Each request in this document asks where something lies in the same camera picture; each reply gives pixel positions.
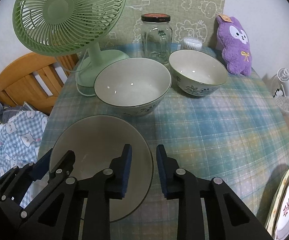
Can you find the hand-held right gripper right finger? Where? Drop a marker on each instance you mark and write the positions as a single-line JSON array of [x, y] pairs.
[[162, 172]]

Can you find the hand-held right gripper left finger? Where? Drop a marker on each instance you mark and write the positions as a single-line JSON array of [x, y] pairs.
[[128, 170]]

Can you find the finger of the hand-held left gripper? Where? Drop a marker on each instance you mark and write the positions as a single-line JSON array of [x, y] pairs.
[[64, 158], [43, 163]]

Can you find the green patterned ceramic bowl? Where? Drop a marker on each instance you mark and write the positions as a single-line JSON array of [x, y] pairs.
[[197, 67], [133, 82], [97, 142]]

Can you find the round yellow flower plate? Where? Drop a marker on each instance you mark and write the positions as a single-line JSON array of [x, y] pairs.
[[274, 213]]

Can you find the blue checked blanket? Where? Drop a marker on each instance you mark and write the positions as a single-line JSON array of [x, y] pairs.
[[14, 135]]

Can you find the wooden chair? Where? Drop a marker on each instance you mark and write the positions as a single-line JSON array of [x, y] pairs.
[[22, 80]]

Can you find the cotton swab container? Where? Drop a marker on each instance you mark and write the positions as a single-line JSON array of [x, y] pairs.
[[192, 43]]

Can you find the glass jar with dark lid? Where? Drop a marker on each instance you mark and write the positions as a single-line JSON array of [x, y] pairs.
[[157, 37]]

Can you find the purple plush bunny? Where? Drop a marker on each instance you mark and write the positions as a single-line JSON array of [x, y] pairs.
[[237, 47]]

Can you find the green desk fan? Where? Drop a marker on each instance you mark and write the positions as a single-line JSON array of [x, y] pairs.
[[67, 12]]

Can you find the green printed wall cloth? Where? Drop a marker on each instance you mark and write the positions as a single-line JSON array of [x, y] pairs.
[[184, 5]]

